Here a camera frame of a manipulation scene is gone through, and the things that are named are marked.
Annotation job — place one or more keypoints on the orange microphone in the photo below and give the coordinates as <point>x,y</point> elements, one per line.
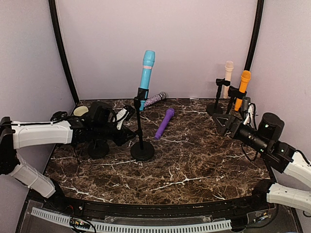
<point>245,79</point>

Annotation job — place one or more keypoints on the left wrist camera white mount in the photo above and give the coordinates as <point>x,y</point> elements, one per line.
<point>123,115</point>

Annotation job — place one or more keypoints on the white paper cup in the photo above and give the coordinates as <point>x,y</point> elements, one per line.
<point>79,111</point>

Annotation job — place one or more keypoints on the light blue microphone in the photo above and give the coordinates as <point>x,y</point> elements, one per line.
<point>148,63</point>

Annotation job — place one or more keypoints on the black corner frame post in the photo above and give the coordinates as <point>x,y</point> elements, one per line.
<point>61,50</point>
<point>255,34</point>

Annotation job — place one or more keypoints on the black stand holding purple microphone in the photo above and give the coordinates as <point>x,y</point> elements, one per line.
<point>98,149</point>

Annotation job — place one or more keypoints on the black front table rail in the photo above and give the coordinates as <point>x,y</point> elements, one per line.
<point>234,208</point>

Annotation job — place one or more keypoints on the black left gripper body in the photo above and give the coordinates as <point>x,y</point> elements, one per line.
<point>101,133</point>

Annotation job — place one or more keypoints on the black stand holding orange microphone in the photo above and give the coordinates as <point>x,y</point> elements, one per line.
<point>234,94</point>

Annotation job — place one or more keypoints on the black stand holding white microphone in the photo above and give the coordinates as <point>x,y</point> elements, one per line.
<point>214,108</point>

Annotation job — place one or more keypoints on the purple microphone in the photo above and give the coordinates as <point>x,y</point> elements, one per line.
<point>169,114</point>

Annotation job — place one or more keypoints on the rhinestone silver-head microphone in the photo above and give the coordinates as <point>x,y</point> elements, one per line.
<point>154,99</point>

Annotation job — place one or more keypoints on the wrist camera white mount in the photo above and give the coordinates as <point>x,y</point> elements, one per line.
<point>248,111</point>
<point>123,115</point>

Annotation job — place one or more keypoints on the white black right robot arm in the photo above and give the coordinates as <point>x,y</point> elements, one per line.
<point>281,156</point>

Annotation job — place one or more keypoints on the black stand holding blue microphone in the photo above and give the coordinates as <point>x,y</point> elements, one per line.
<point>141,150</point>

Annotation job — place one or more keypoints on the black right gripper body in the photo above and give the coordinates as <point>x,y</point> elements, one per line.
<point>256,142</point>

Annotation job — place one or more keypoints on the black right corner frame post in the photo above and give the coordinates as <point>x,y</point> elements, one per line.
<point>255,34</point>

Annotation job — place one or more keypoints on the white slotted cable duct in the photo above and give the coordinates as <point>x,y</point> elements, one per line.
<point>136,226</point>

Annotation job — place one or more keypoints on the black left corner frame post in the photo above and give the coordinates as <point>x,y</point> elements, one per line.
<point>61,50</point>

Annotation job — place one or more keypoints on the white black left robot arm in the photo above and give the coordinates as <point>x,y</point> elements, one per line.
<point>95,125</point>

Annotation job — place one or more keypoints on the black tripod shock-mount stand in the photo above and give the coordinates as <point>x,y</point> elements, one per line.
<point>61,115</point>

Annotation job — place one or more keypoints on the cream white microphone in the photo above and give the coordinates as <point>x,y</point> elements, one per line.
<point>229,66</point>

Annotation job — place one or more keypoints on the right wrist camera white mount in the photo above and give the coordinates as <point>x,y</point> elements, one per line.
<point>248,111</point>

